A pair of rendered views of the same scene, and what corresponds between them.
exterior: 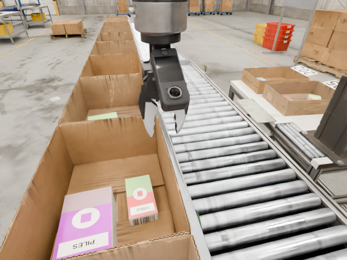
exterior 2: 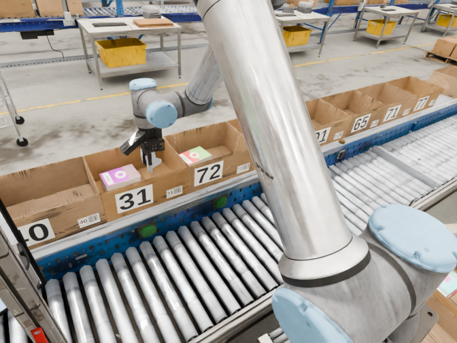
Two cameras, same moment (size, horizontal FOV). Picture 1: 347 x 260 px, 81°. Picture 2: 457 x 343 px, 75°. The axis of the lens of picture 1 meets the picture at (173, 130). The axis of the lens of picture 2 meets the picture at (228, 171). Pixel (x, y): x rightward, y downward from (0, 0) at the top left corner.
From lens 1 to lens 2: 1.16 m
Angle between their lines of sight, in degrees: 52
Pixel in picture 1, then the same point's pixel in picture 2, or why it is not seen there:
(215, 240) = (147, 251)
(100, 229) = (115, 180)
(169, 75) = (131, 140)
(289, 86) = (445, 317)
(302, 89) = not seen: outside the picture
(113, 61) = not seen: hidden behind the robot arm
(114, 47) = (331, 112)
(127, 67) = not seen: hidden behind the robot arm
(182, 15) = (139, 122)
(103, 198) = (132, 175)
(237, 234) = (153, 263)
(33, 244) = (105, 165)
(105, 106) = (231, 150)
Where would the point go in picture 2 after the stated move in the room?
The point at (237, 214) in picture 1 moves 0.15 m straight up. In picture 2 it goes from (169, 262) to (168, 240)
